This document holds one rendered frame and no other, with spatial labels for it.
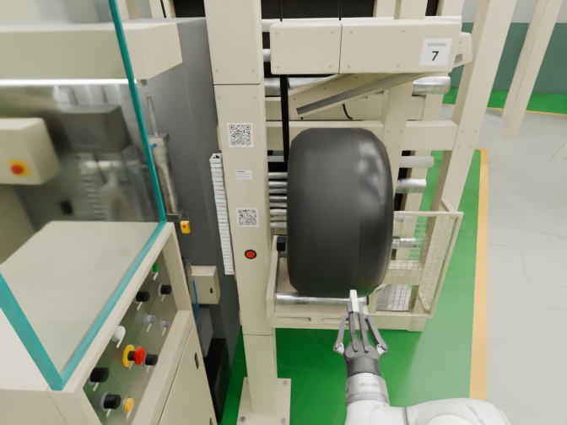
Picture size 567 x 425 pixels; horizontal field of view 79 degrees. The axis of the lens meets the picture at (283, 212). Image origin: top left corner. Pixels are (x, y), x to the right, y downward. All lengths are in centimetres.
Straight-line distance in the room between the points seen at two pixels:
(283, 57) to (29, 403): 112
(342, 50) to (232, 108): 44
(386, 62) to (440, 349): 178
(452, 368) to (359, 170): 166
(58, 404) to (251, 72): 86
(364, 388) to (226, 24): 91
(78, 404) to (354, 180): 80
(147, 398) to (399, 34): 133
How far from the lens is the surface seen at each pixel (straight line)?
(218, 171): 114
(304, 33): 126
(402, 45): 130
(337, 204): 97
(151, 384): 119
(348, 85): 143
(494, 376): 250
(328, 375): 222
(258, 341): 163
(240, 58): 102
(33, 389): 82
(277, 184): 156
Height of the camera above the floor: 185
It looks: 31 degrees down
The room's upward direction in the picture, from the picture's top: 1 degrees counter-clockwise
